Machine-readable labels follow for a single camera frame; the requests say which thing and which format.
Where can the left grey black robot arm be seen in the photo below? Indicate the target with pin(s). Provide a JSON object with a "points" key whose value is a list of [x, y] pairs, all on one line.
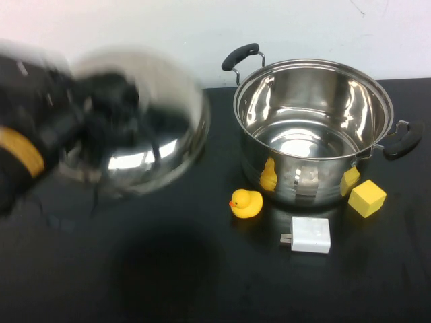
{"points": [[23, 101]]}

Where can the white power adapter plug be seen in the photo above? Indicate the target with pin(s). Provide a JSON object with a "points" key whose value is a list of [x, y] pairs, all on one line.
{"points": [[311, 235]]}

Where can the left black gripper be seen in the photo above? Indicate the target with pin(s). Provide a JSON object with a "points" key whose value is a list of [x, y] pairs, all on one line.
{"points": [[107, 107]]}

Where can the steel lid with black knob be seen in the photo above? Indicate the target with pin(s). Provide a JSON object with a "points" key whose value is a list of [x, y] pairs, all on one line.
{"points": [[175, 111]]}

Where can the yellow foam cube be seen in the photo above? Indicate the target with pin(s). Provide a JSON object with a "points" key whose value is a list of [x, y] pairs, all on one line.
{"points": [[367, 198]]}

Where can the yellow rubber duck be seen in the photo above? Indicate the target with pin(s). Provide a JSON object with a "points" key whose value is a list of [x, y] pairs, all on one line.
{"points": [[247, 203]]}

